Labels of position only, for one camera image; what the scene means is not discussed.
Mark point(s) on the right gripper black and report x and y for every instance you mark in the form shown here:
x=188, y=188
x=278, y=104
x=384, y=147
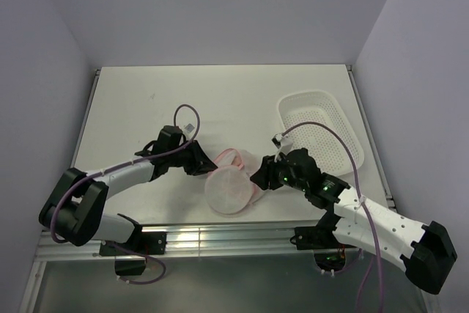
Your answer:
x=267, y=172

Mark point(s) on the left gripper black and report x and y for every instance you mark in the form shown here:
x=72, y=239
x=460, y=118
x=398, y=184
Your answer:
x=201, y=163

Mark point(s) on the white mesh laundry bag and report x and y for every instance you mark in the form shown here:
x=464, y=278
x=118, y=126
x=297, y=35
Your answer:
x=228, y=190

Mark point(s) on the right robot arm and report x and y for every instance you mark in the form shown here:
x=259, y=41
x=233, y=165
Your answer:
x=424, y=252

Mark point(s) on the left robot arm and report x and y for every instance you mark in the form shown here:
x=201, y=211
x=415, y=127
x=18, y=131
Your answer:
x=74, y=212

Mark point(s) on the white perforated plastic basket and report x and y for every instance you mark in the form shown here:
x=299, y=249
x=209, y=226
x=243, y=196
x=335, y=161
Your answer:
x=328, y=135

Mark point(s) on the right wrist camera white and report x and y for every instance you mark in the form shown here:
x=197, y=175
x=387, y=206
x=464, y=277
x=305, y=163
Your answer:
x=282, y=143

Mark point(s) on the aluminium rail frame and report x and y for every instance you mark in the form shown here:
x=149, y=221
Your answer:
x=201, y=240

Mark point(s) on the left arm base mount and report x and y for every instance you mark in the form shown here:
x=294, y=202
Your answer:
x=133, y=248

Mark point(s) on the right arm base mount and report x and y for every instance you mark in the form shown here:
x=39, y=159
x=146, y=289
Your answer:
x=329, y=254

